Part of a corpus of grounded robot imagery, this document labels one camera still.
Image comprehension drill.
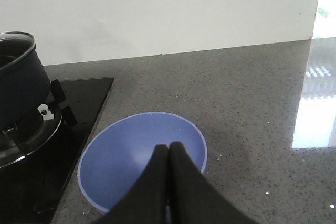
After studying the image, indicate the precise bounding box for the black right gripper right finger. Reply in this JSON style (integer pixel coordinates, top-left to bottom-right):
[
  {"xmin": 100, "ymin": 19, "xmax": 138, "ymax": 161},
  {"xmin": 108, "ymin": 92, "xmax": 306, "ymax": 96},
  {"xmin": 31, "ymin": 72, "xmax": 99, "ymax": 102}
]
[{"xmin": 168, "ymin": 142, "xmax": 255, "ymax": 223}]

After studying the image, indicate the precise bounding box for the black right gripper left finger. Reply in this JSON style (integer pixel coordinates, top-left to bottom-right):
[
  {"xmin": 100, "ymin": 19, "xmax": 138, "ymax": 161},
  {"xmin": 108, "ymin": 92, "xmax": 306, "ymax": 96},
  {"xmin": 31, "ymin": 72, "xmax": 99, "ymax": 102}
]
[{"xmin": 96, "ymin": 145, "xmax": 169, "ymax": 223}]

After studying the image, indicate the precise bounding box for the light blue bowl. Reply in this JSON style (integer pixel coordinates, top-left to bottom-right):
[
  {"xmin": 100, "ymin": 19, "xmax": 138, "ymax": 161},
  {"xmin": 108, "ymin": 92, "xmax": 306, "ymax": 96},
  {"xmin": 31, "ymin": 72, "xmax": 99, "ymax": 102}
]
[{"xmin": 78, "ymin": 112, "xmax": 208, "ymax": 214}]

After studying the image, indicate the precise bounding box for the dark blue cooking pot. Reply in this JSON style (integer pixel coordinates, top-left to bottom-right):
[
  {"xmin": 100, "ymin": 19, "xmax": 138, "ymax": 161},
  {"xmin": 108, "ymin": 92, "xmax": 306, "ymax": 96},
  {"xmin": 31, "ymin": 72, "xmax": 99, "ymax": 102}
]
[{"xmin": 0, "ymin": 31, "xmax": 51, "ymax": 131}]

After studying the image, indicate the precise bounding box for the black pot support grate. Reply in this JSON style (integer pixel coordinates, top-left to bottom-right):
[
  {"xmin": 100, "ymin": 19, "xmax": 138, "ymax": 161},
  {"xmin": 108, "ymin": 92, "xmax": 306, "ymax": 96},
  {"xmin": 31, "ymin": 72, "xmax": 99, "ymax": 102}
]
[{"xmin": 1, "ymin": 79, "xmax": 78, "ymax": 168}]

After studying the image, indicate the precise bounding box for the black glass gas cooktop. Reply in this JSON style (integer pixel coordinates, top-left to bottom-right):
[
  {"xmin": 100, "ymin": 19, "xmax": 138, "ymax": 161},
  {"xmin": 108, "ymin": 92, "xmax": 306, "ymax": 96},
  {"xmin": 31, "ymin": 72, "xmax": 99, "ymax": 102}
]
[{"xmin": 1, "ymin": 77, "xmax": 114, "ymax": 223}]

